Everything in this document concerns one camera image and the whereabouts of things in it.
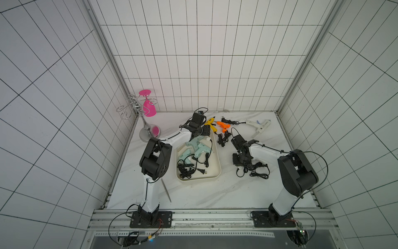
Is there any large mint glue gun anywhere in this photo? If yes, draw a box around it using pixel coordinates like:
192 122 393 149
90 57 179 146
185 136 210 153

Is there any cream storage tray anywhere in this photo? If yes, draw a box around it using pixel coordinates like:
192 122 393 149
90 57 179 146
175 132 221 182

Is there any white Greeler glue gun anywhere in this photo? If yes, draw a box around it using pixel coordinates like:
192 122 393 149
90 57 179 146
220 117 272 140

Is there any small mint glue gun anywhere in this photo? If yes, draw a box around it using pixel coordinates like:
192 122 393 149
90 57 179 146
192 143 212 168

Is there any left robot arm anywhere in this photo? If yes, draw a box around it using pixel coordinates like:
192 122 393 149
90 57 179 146
137 109 206 225

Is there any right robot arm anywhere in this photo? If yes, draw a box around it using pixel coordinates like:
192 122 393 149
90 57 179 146
232 135 319 226

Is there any yellow glue gun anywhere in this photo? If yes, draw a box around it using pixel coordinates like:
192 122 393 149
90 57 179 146
204 117 218 133

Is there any orange glue gun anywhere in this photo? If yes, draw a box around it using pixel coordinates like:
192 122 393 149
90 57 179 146
216 121 232 147

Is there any chrome cup rack stand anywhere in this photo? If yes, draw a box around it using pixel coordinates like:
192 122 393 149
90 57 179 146
116 94 161 142

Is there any metal fork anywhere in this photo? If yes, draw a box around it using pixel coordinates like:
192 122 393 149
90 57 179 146
161 178 172 203

